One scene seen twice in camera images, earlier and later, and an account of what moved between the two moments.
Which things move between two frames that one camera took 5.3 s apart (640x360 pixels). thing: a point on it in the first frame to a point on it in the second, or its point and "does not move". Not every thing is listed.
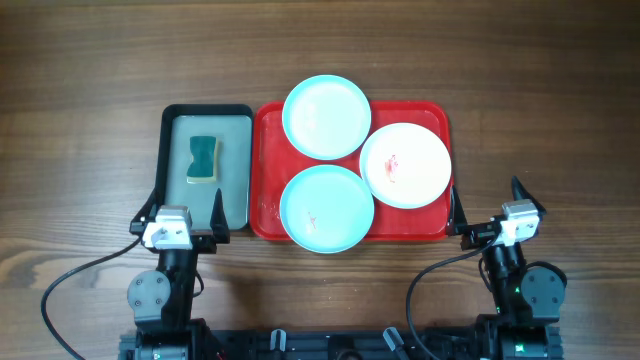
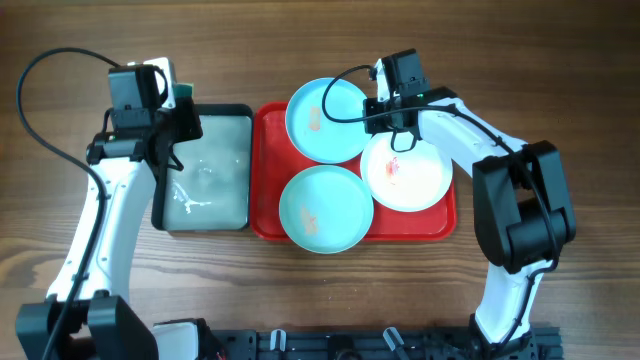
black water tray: x=207 y=148 does not move
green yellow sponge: x=204 y=152 to x=183 y=89
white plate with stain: x=405 y=165 does not move
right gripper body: x=480 y=234 to x=375 y=118
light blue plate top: x=326 y=117 does not move
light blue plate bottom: x=327 y=209 does not move
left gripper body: x=203 y=236 to x=185 y=125
